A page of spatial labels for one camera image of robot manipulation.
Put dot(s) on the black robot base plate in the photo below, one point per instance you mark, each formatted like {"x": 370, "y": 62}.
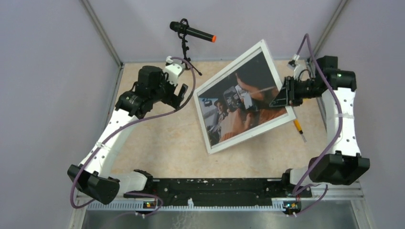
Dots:
{"x": 218, "y": 192}

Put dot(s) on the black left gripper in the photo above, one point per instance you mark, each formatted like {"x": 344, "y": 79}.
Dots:
{"x": 172, "y": 99}

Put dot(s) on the black tripod microphone stand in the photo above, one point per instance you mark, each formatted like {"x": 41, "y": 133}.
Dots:
{"x": 185, "y": 47}

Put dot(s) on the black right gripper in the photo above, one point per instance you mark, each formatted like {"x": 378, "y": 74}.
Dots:
{"x": 286, "y": 96}

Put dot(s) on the black microphone orange tip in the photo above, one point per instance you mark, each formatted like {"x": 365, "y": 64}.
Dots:
{"x": 176, "y": 26}

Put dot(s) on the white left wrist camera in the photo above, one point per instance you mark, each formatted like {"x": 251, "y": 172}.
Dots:
{"x": 174, "y": 69}

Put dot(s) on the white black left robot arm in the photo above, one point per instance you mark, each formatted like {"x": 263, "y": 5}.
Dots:
{"x": 92, "y": 176}

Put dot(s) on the white wooden photo frame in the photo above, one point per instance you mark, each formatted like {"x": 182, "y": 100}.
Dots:
{"x": 235, "y": 104}

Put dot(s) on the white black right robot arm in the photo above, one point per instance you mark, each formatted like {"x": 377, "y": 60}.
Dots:
{"x": 341, "y": 162}

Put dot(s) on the aluminium rail front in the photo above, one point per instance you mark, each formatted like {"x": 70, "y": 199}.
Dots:
{"x": 288, "y": 205}

